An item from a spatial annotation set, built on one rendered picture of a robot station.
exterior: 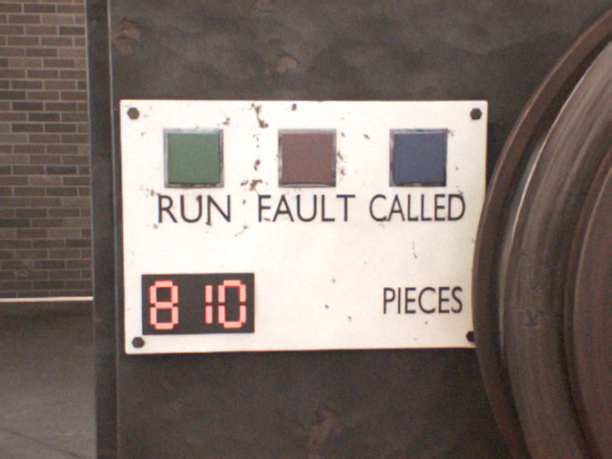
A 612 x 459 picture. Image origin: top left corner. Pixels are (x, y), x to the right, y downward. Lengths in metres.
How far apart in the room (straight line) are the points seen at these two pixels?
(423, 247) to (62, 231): 6.16
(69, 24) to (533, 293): 6.30
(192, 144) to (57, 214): 6.13
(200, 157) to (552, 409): 0.29
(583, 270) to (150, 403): 0.33
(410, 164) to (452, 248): 0.07
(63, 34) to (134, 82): 6.09
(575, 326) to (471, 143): 0.18
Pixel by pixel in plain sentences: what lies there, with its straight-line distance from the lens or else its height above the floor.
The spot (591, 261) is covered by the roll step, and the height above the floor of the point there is 1.15.
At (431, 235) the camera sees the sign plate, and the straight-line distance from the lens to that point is 0.66.
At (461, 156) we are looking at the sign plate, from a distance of 0.66.
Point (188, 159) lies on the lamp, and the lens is 0.64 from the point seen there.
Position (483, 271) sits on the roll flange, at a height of 1.13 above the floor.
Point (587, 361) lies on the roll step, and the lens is 0.55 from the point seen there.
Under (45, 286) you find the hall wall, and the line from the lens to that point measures 6.84.
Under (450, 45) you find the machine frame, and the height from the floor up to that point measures 1.28.
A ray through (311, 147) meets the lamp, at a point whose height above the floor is 1.21.
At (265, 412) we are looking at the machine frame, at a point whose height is 1.01.
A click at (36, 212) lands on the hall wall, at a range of 6.79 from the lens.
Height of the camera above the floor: 1.22
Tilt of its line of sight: 6 degrees down
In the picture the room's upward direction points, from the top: straight up
